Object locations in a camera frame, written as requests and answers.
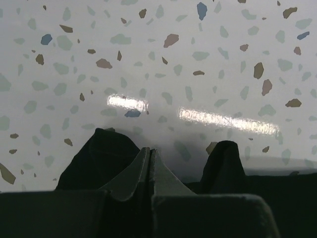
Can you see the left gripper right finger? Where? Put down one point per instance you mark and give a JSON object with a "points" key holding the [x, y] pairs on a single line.
{"points": [[178, 212]]}

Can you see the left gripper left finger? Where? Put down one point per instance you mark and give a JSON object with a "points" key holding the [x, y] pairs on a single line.
{"points": [[112, 211]]}

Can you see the black t shirt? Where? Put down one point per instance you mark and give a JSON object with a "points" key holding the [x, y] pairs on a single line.
{"points": [[292, 198]]}

